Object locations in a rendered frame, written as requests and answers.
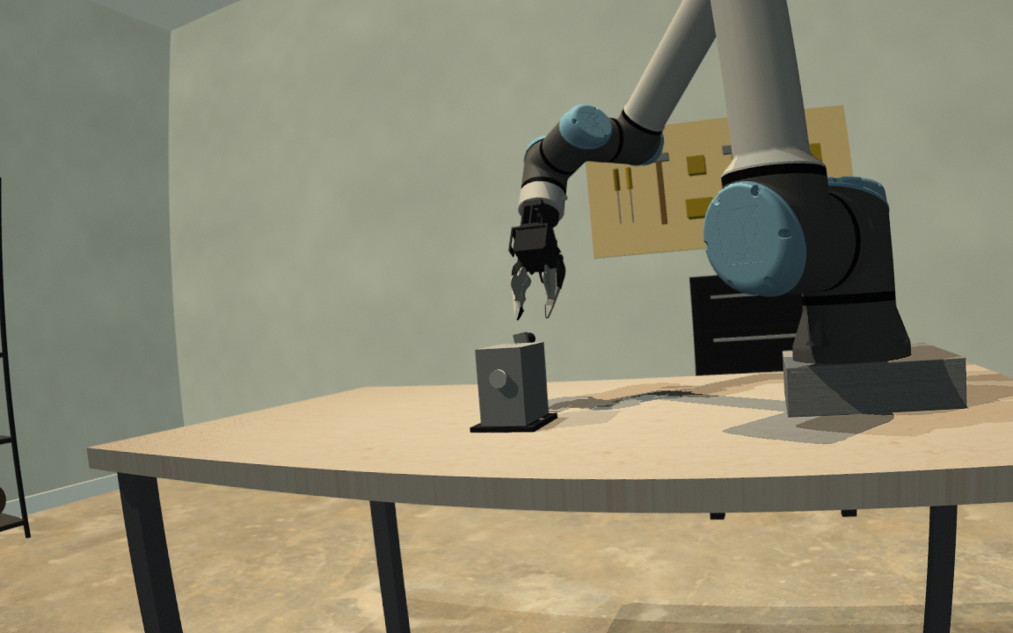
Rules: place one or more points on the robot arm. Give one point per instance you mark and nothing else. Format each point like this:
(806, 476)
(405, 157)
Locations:
(788, 231)

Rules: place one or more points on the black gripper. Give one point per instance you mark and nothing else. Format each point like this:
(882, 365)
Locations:
(534, 253)

